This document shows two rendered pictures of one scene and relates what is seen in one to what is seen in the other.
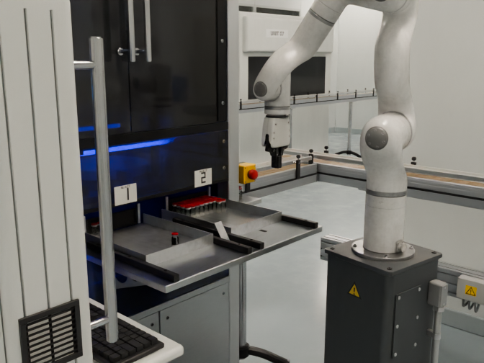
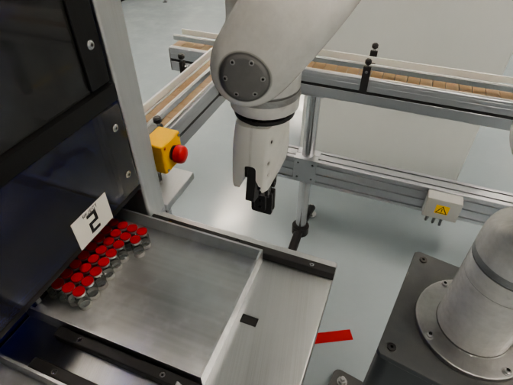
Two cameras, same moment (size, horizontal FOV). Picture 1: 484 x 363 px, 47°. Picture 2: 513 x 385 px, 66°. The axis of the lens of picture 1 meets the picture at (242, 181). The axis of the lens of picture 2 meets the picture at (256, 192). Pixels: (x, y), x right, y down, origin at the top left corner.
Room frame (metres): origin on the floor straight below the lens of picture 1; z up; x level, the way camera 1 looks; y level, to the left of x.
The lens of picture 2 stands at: (1.43, 0.05, 1.50)
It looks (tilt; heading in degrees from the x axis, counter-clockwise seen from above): 42 degrees down; 339
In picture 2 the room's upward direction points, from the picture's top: straight up
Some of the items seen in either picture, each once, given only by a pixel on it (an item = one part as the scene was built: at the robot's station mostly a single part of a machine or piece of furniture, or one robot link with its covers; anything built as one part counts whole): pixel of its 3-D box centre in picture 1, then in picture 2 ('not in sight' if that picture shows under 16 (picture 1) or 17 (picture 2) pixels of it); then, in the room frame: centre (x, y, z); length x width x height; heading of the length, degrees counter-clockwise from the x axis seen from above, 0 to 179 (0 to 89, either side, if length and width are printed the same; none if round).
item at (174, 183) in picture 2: (238, 200); (156, 183); (2.22, 0.01, 0.87); 0.14 x 0.13 x 0.02; 48
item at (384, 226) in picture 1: (384, 222); (491, 297); (1.64, -0.43, 0.95); 0.19 x 0.19 x 0.18
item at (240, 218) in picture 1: (220, 214); (151, 280); (1.91, 0.07, 0.90); 0.34 x 0.26 x 0.04; 48
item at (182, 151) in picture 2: (252, 174); (178, 153); (2.15, -0.04, 0.99); 0.04 x 0.04 x 0.04; 48
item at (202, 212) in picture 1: (203, 208); (110, 264); (1.97, 0.14, 0.90); 0.18 x 0.02 x 0.05; 138
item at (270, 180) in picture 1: (262, 175); (174, 106); (2.48, -0.09, 0.92); 0.69 x 0.16 x 0.16; 138
